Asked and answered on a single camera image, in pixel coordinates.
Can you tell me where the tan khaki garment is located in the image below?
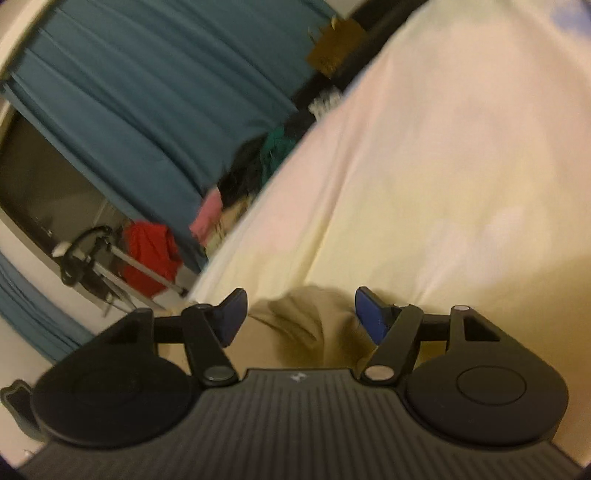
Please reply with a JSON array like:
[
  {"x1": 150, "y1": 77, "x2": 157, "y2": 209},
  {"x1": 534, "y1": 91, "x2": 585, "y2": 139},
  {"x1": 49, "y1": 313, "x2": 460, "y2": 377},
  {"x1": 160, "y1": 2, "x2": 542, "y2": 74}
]
[{"x1": 224, "y1": 285, "x2": 376, "y2": 376}]

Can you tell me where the beige clothes pile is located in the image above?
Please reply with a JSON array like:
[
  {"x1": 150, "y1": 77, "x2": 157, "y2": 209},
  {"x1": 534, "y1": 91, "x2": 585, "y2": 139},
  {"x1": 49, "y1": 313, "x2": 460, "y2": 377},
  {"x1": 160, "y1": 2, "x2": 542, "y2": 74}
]
[{"x1": 204, "y1": 197, "x2": 252, "y2": 259}]

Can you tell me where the black clothes pile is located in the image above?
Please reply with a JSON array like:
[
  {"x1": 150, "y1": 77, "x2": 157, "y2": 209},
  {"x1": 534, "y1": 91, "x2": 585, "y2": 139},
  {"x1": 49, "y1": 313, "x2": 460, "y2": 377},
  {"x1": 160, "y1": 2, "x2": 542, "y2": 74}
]
[{"x1": 217, "y1": 111, "x2": 317, "y2": 209}]

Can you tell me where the blue curtain left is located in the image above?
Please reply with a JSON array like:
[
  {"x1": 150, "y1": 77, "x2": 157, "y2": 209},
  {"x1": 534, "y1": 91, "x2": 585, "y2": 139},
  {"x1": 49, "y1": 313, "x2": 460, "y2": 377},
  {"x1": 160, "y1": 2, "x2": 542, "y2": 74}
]
[{"x1": 0, "y1": 255, "x2": 95, "y2": 364}]

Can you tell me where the blue curtain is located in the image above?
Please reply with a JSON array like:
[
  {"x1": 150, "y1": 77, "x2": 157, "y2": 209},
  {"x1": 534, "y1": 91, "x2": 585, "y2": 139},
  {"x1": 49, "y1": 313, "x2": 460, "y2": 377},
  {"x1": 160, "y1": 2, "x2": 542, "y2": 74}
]
[
  {"x1": 0, "y1": 255, "x2": 95, "y2": 364},
  {"x1": 1, "y1": 1, "x2": 334, "y2": 270}
]

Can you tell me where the red shirt on stand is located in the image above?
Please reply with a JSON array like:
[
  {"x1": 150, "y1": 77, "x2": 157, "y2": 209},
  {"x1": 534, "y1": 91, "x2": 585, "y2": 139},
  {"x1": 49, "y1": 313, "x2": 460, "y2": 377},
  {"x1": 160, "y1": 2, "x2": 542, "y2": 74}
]
[{"x1": 121, "y1": 222, "x2": 182, "y2": 298}]

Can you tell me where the pink folded garment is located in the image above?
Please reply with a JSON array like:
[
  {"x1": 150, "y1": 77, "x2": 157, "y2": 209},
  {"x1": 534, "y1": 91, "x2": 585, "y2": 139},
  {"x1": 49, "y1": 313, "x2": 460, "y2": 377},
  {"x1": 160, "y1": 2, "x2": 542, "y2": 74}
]
[{"x1": 189, "y1": 187, "x2": 223, "y2": 246}]

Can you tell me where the garment steamer stand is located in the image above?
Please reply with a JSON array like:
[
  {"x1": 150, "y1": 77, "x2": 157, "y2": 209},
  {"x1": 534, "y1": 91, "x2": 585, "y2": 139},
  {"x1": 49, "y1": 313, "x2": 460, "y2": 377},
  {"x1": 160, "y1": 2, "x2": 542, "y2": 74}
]
[{"x1": 51, "y1": 225, "x2": 188, "y2": 314}]

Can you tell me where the green garment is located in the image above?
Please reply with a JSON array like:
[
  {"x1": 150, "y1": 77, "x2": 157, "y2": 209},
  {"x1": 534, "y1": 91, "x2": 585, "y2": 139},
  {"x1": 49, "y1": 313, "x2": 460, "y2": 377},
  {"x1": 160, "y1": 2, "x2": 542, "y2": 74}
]
[{"x1": 259, "y1": 127, "x2": 298, "y2": 185}]

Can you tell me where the dark window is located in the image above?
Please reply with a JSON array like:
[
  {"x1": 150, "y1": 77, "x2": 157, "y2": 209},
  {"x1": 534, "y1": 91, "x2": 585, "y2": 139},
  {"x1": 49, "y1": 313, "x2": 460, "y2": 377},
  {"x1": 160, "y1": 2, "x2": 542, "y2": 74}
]
[{"x1": 1, "y1": 106, "x2": 129, "y2": 273}]

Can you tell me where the blue curtain right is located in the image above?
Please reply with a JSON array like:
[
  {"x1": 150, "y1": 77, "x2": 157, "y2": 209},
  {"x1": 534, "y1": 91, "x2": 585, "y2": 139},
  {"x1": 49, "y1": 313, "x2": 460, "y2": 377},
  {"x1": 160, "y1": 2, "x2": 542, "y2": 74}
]
[{"x1": 1, "y1": 1, "x2": 334, "y2": 270}]

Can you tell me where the brown paper bag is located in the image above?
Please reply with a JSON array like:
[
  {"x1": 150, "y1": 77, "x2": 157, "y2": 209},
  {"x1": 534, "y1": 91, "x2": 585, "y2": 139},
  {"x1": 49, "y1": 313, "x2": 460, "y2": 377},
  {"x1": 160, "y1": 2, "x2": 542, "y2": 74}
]
[{"x1": 305, "y1": 16, "x2": 369, "y2": 79}]

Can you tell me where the black sofa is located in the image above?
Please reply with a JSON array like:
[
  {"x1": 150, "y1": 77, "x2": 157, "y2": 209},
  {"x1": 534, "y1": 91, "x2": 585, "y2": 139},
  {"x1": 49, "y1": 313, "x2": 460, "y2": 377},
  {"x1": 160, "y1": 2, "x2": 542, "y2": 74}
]
[{"x1": 291, "y1": 1, "x2": 426, "y2": 109}]

